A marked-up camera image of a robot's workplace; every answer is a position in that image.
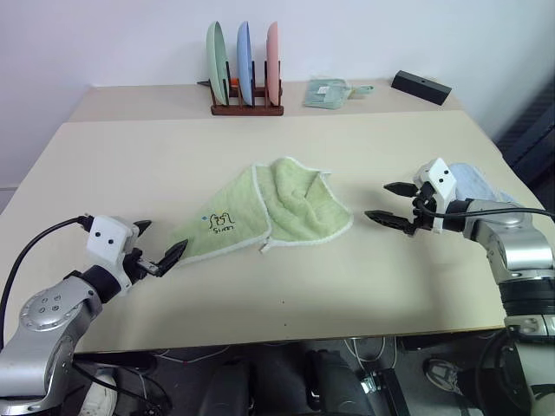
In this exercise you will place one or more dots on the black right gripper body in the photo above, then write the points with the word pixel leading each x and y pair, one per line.
pixel 424 221

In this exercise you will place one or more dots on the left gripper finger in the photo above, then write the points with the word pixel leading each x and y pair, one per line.
pixel 143 226
pixel 173 256

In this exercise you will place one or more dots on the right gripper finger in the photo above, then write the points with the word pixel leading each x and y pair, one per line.
pixel 401 189
pixel 390 219

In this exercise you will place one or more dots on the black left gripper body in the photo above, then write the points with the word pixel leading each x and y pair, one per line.
pixel 145 266

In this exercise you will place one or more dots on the light green towel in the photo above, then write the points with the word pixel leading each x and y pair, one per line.
pixel 295 208

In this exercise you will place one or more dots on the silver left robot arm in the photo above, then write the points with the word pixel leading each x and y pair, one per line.
pixel 43 312

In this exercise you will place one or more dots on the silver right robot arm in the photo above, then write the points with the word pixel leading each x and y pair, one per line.
pixel 511 242

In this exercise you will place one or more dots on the light blue cloth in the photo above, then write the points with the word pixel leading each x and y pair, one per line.
pixel 477 182

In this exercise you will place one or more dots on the black rectangular box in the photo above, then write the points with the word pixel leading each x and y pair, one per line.
pixel 422 86

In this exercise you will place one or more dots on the small mint green utensil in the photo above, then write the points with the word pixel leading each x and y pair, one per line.
pixel 364 90

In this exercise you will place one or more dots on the folded teal cloth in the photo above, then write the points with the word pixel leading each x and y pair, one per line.
pixel 325 95

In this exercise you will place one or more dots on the dark rounded shape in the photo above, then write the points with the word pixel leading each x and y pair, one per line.
pixel 230 390
pixel 338 385

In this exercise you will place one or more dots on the grey sneaker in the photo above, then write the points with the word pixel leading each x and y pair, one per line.
pixel 442 375

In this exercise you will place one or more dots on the brown wooden plate rack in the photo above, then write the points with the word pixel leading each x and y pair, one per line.
pixel 247 110

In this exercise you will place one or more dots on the small metal clamp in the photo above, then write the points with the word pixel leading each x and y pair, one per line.
pixel 370 383

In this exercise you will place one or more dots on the mint green plate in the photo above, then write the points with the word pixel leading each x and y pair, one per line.
pixel 215 60

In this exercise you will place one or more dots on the pink plate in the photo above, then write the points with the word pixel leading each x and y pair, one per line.
pixel 273 60

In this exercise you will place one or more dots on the blue plate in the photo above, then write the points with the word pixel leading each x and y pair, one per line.
pixel 244 60

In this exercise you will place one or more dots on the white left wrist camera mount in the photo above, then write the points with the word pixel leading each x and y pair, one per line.
pixel 108 238

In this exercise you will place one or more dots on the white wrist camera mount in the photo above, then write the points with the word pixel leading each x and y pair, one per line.
pixel 442 177
pixel 108 238

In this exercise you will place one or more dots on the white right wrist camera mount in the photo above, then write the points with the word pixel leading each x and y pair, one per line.
pixel 442 177

